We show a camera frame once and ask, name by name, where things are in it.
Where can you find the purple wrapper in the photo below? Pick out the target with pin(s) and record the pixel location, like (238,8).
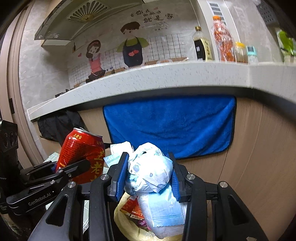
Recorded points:
(140,224)

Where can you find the green vegetable bag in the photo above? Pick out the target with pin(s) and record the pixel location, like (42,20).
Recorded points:
(286,42)

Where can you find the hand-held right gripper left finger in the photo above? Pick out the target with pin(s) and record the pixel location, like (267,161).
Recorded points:
(122,176)

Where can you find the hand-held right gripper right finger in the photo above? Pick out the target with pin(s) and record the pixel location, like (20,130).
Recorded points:
(175,183)

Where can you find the small amber jar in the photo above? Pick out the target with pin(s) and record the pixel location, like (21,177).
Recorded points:
(240,54)

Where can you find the white tissue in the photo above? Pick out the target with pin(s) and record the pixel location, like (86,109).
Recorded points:
(120,148)

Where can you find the brown door frame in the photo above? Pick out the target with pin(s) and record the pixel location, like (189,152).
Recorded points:
(13,69)

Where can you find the red drink can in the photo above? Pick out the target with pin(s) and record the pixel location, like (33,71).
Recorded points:
(78,148)

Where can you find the small blue capped bottle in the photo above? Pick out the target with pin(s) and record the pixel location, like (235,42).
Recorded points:
(251,56)

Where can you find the black wall plate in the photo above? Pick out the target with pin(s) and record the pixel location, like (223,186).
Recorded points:
(12,106)

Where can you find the blue towel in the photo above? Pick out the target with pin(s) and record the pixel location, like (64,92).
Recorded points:
(173,125)

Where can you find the black cloth bag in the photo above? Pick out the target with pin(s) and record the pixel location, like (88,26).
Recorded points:
(60,125)

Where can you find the yellow lined trash bin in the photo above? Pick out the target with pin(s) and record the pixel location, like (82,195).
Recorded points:
(129,229)

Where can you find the cartoon wall sticker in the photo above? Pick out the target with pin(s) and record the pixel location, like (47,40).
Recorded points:
(131,51)

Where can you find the steel range hood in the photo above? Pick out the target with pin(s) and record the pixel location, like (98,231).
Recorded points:
(76,20)

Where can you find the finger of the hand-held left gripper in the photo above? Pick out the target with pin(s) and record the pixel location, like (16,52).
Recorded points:
(39,168)
(76,167)

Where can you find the dark soy sauce bottle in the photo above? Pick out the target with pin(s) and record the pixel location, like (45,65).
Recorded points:
(203,48)

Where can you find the orange drink bottle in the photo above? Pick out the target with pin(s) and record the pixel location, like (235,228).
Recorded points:
(223,41)

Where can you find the white water heater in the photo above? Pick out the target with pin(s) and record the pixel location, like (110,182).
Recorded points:
(217,9)

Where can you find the white blue plastic bag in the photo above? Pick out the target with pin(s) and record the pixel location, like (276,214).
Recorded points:
(150,171)

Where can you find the grey stone kitchen counter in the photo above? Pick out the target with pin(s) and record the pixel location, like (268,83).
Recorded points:
(161,76)

